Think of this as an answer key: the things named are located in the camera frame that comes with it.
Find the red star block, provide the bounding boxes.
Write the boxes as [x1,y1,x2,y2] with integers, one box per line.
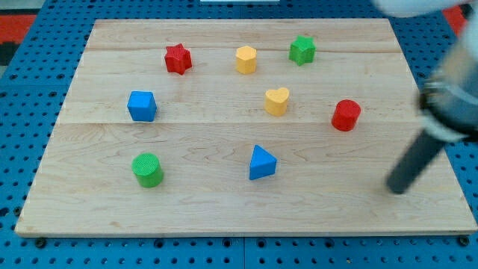
[164,43,192,75]

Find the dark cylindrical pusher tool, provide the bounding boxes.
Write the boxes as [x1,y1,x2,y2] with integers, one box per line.
[385,130,445,194]

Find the blue triangle block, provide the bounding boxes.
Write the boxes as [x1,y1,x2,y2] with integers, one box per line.
[249,145,277,180]

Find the wooden board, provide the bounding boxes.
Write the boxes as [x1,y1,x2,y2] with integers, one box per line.
[15,19,477,238]

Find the blue cube block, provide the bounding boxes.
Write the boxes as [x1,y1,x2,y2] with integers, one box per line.
[127,90,157,122]

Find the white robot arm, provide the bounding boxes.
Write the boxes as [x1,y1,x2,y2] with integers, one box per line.
[373,0,477,142]

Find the yellow heart block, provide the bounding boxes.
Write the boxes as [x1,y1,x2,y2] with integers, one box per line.
[264,87,290,117]

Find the green cylinder block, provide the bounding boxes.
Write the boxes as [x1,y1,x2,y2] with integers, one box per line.
[131,152,164,188]

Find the red cylinder block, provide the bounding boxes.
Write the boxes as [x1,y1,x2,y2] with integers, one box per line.
[331,99,361,132]

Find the yellow hexagon block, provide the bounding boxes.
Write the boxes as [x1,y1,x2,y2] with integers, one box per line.
[236,46,257,75]

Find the green star block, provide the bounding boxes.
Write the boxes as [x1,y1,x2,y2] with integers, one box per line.
[288,35,316,66]

